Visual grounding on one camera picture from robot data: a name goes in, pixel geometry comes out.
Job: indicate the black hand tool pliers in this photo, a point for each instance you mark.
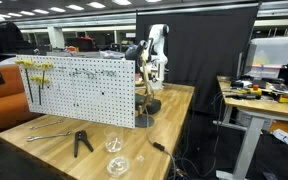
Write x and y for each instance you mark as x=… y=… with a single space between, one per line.
x=80 y=136

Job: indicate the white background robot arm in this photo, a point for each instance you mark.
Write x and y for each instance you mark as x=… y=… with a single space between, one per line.
x=157 y=36

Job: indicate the black handheld desk tool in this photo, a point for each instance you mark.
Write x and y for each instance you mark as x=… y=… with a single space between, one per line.
x=240 y=96

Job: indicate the black chair back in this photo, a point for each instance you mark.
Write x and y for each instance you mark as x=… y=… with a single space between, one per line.
x=14 y=38

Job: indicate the orange sofa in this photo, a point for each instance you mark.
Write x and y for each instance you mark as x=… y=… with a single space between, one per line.
x=4 y=106

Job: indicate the fluorescent ceiling light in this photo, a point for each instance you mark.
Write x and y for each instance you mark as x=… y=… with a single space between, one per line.
x=96 y=4
x=121 y=2
x=57 y=9
x=27 y=13
x=74 y=7
x=40 y=11

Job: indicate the white building pillar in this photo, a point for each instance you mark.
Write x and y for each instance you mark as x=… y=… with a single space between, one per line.
x=56 y=37

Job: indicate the small silver wrench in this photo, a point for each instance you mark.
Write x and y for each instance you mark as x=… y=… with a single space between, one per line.
x=47 y=124

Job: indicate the large silver wrench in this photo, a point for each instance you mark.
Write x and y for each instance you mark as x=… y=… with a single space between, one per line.
x=47 y=136

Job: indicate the metal pegboard hook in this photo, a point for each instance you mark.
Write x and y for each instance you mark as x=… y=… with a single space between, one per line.
x=105 y=72
x=84 y=73

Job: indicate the dark red background cart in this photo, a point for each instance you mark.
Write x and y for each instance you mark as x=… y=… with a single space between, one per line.
x=85 y=43

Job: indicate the clear plastic container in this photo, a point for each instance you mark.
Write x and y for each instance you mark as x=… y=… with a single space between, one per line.
x=111 y=54

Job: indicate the white pegboard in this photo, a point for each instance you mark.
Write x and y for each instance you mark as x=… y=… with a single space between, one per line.
x=110 y=106

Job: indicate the clear glass cup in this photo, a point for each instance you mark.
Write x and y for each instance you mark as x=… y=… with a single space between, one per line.
x=113 y=141

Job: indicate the clear round glass dish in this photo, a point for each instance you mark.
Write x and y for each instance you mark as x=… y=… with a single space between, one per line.
x=118 y=166

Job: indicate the wooden stand with black base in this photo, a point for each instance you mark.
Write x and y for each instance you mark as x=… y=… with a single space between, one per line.
x=149 y=106

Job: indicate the small clear round cap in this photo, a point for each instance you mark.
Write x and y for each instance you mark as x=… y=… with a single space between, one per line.
x=140 y=159

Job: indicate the black curtain partition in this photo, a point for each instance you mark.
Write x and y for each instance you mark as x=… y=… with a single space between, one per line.
x=204 y=60

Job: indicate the black computer monitor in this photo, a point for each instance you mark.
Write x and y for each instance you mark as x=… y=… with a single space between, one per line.
x=240 y=65

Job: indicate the yellow emergency stop red button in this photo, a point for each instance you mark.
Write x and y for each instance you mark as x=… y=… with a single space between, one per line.
x=255 y=90

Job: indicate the wooden desk white legs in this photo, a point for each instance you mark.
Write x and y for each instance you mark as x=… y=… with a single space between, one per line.
x=254 y=133

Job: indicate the red and yellow desk item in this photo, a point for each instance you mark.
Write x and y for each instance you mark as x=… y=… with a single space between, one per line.
x=283 y=99

